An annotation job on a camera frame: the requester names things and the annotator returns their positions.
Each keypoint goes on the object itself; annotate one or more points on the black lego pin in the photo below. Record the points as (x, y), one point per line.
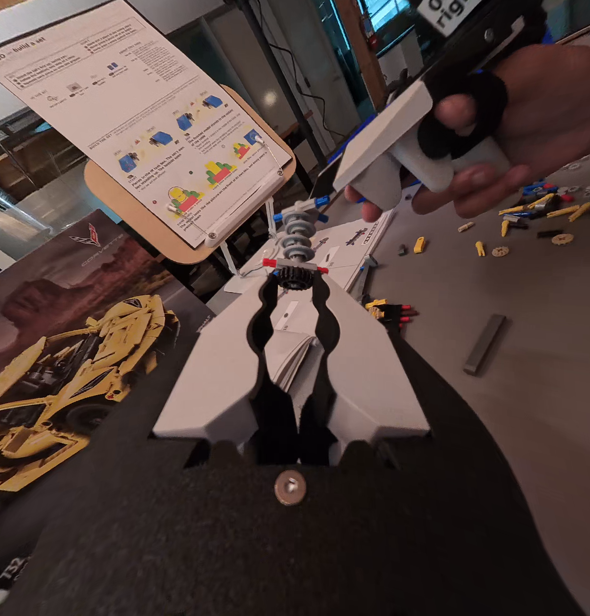
(550, 234)

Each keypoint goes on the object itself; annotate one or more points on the grey lego shock absorber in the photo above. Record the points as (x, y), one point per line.
(295, 240)

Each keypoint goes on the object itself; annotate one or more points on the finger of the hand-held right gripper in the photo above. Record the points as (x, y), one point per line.
(386, 130)
(327, 177)

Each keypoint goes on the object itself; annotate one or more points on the wooden post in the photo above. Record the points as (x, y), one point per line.
(360, 48)

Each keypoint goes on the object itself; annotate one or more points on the printed instruction sheet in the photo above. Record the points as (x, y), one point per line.
(131, 96)

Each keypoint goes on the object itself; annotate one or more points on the blue plastic bin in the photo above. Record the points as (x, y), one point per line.
(364, 126)

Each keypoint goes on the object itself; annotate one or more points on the black metal pole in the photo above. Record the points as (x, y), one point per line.
(275, 72)

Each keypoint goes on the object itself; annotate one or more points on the tan lego gear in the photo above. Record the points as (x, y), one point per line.
(501, 251)
(562, 239)

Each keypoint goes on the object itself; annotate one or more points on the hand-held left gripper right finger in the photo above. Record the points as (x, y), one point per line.
(372, 385)

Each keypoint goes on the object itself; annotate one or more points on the pile of loose lego pieces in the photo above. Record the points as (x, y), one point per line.
(540, 197)

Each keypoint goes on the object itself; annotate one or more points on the lego set box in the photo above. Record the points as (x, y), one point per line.
(59, 337)

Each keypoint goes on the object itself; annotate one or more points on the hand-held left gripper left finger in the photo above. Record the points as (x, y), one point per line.
(208, 385)

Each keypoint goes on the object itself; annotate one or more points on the lego chassis assembly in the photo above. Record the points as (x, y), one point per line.
(386, 310)

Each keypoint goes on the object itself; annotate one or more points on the dark grey lego beam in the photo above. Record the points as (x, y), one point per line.
(485, 344)

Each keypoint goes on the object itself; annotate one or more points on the small yellow lego connector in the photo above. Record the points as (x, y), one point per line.
(419, 244)

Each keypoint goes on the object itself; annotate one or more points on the person's right hand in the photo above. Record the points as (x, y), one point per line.
(554, 106)

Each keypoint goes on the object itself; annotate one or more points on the lego instruction booklet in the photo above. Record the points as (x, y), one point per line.
(343, 250)

